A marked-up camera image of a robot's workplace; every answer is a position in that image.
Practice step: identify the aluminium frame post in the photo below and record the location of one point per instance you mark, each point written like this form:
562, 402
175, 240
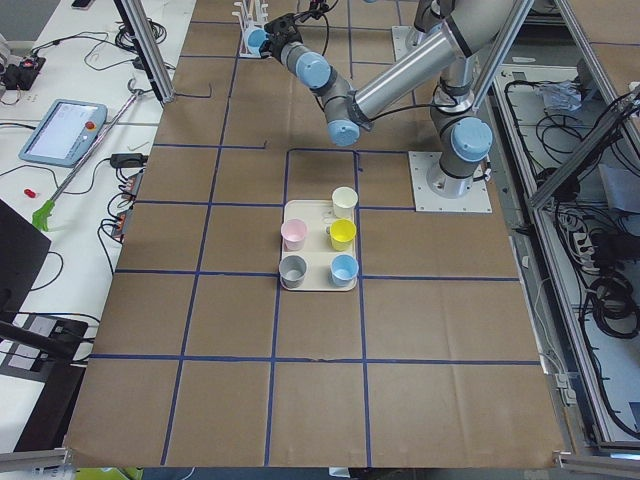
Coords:
138, 27

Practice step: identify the pink plastic cup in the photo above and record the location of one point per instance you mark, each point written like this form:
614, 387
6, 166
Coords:
294, 232

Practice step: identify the blue teach pendant tablet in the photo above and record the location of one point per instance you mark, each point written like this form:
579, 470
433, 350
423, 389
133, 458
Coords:
65, 134

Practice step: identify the black monitor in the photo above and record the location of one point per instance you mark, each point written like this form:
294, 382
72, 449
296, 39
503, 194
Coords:
23, 251

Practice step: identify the grey plastic cup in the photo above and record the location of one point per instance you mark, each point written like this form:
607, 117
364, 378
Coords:
292, 271

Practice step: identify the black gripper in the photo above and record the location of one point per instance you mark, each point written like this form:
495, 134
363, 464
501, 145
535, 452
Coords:
276, 46

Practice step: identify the cream white plastic cup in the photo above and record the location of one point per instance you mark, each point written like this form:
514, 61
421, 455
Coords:
344, 200

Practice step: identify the cream tray with rabbit print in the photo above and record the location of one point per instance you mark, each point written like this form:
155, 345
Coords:
317, 251

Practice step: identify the light blue plastic cup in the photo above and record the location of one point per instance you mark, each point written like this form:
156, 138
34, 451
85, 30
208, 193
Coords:
344, 269
254, 40

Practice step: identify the white wire cup rack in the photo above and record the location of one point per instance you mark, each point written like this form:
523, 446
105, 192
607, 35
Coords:
250, 14

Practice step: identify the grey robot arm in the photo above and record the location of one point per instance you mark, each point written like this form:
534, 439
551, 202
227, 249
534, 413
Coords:
442, 43
427, 19

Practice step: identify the yellow plastic cup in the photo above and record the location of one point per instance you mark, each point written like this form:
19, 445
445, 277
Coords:
342, 233

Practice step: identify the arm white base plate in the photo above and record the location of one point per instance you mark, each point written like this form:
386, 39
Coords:
405, 47
435, 192

